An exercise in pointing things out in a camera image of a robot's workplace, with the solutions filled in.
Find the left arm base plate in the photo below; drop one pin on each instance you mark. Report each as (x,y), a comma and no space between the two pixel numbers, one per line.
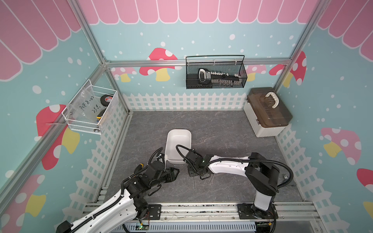
(150,212)

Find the white wire wall basket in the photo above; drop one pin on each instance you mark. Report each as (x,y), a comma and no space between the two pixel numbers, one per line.
(109,119)

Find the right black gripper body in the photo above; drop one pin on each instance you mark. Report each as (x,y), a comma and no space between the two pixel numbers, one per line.
(193,172)

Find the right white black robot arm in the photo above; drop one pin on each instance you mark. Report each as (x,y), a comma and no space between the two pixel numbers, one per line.
(267,177)

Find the black wire mesh basket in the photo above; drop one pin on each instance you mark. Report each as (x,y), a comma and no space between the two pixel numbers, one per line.
(215,71)

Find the black tape roll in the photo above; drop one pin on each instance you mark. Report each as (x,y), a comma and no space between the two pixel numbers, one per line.
(106,100)

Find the socket wrench set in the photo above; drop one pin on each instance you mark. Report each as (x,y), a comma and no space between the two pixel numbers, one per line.
(218,78)

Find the clear plastic label bag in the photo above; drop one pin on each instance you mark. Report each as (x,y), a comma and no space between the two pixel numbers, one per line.
(82,107)

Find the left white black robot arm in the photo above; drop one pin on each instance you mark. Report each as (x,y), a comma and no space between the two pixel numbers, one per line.
(127,204)

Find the white plastic tray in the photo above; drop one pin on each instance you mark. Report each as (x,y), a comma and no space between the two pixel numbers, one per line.
(177,137)

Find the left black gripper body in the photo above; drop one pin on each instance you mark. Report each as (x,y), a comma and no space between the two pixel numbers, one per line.
(166,177)

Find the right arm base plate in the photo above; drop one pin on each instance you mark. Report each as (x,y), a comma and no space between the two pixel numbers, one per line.
(249,211)

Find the blue capped test tube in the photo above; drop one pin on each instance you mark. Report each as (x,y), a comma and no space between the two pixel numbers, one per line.
(208,179)

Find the brown lidded storage box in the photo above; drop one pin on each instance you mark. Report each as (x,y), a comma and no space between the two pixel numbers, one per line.
(267,114)

